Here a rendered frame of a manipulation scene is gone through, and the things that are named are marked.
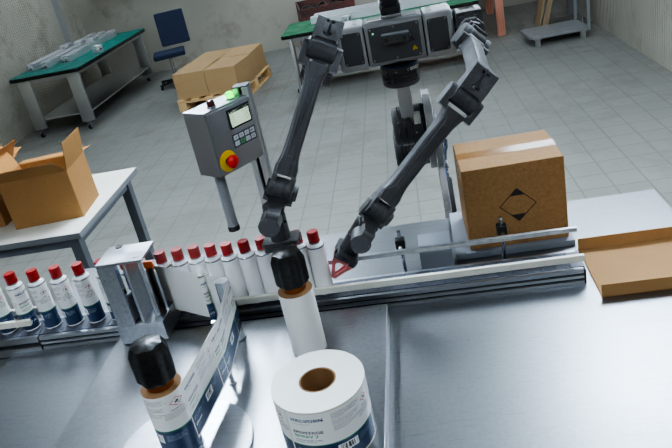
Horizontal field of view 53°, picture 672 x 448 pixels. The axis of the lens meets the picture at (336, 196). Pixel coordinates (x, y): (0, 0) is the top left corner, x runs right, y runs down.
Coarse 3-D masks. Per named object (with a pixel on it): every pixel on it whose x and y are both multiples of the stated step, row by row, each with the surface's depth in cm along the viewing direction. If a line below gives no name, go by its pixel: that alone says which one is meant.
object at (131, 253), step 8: (112, 248) 195; (120, 248) 194; (128, 248) 193; (136, 248) 192; (144, 248) 191; (104, 256) 191; (112, 256) 190; (120, 256) 189; (128, 256) 188; (136, 256) 187; (144, 256) 187; (96, 264) 187; (104, 264) 186; (112, 264) 186; (120, 264) 186
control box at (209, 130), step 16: (224, 96) 194; (240, 96) 191; (192, 112) 185; (208, 112) 182; (224, 112) 186; (192, 128) 187; (208, 128) 183; (224, 128) 186; (240, 128) 191; (256, 128) 195; (192, 144) 190; (208, 144) 185; (224, 144) 187; (256, 144) 196; (208, 160) 189; (224, 160) 188; (240, 160) 192; (224, 176) 189
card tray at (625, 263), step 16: (592, 240) 202; (608, 240) 202; (624, 240) 202; (640, 240) 201; (656, 240) 200; (592, 256) 199; (608, 256) 198; (624, 256) 196; (640, 256) 194; (656, 256) 193; (592, 272) 192; (608, 272) 190; (624, 272) 189; (640, 272) 187; (656, 272) 186; (608, 288) 180; (624, 288) 179; (640, 288) 179; (656, 288) 179
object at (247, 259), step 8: (240, 240) 197; (240, 248) 196; (248, 248) 197; (240, 256) 197; (248, 256) 196; (240, 264) 198; (248, 264) 197; (256, 264) 199; (248, 272) 198; (256, 272) 199; (248, 280) 199; (256, 280) 200; (248, 288) 201; (256, 288) 200; (264, 288) 203; (256, 304) 203
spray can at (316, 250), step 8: (312, 232) 193; (312, 240) 193; (320, 240) 196; (312, 248) 193; (320, 248) 194; (312, 256) 194; (320, 256) 194; (312, 264) 196; (320, 264) 195; (328, 264) 198; (320, 272) 196; (328, 272) 198; (320, 280) 197; (328, 280) 198
